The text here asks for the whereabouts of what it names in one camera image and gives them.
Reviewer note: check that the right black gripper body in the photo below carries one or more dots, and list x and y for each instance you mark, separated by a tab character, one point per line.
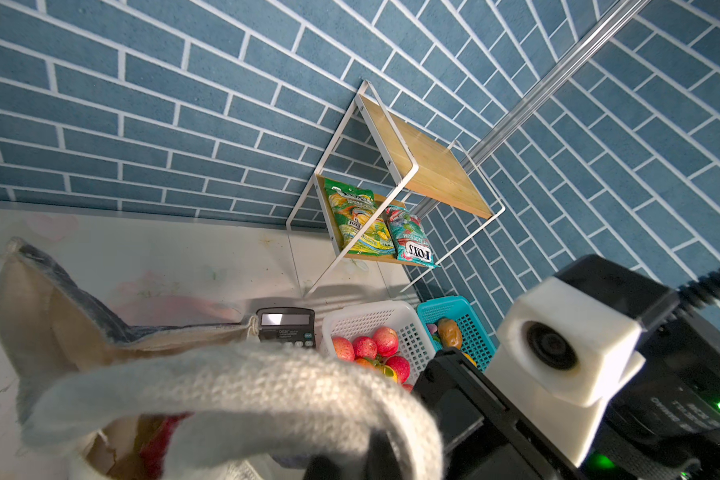
484	435

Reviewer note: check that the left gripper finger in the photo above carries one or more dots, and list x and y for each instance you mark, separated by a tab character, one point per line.
377	463

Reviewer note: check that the cream canvas tote bag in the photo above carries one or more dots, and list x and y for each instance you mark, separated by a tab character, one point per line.
92	389

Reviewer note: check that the red bell pepper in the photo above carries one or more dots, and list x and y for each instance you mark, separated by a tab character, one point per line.
154	450

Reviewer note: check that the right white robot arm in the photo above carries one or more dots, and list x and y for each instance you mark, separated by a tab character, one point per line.
665	422

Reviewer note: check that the green Fox's candy bag lower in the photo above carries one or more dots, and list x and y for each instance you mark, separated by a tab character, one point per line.
411	243

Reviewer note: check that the green yellow candy bag lower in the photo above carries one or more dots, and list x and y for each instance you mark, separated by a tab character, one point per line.
352	207

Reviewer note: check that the small yellow bell pepper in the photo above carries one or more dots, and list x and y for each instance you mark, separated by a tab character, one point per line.
389	373

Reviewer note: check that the teal plastic basket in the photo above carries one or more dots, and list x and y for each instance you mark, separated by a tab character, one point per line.
477	344

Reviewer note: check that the small orange tangerine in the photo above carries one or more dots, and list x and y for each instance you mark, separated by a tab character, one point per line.
366	363

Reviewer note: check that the brown potato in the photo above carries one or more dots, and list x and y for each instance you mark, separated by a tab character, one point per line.
449	333

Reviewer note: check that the white plastic basket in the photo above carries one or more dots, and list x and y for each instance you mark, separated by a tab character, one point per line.
413	343

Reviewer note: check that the black calculator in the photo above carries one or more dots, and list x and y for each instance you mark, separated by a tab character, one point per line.
287	325

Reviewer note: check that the white wooden two-tier shelf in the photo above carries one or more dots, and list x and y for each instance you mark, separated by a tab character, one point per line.
417	163

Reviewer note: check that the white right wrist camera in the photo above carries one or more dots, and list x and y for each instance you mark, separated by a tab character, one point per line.
563	356

